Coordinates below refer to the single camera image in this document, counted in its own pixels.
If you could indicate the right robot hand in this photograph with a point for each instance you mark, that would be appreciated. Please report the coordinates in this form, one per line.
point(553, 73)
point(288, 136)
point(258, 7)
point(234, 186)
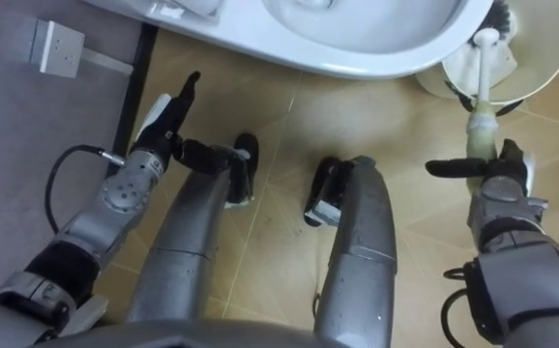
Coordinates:
point(509, 166)

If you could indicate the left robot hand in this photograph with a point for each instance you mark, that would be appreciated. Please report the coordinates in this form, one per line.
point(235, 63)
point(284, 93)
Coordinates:
point(163, 133)

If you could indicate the white toilet brush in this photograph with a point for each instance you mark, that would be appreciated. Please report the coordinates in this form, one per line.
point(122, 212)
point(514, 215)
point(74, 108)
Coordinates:
point(484, 72)

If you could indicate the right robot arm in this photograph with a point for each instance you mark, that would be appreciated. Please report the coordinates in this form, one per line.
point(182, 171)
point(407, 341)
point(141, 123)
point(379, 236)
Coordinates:
point(526, 270)

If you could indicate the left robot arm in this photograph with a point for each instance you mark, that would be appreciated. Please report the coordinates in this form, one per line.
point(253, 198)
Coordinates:
point(115, 198)

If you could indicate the black skirting strip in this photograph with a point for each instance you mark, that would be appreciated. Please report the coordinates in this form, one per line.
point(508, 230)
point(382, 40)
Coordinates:
point(132, 96)

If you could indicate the cream toilet brush holder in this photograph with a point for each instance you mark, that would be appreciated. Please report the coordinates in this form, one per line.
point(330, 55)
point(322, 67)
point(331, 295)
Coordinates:
point(543, 58)

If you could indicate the robot legs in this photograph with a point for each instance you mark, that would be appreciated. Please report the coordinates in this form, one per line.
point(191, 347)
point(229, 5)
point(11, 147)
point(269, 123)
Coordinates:
point(357, 251)

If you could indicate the white toilet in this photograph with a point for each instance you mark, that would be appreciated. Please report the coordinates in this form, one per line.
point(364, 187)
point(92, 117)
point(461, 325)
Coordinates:
point(357, 43)

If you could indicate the robot body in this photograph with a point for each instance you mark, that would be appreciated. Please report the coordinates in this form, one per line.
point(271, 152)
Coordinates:
point(187, 336)

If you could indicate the white wall socket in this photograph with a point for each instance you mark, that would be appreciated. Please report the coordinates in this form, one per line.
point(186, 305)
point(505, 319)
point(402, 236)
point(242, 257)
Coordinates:
point(61, 53)

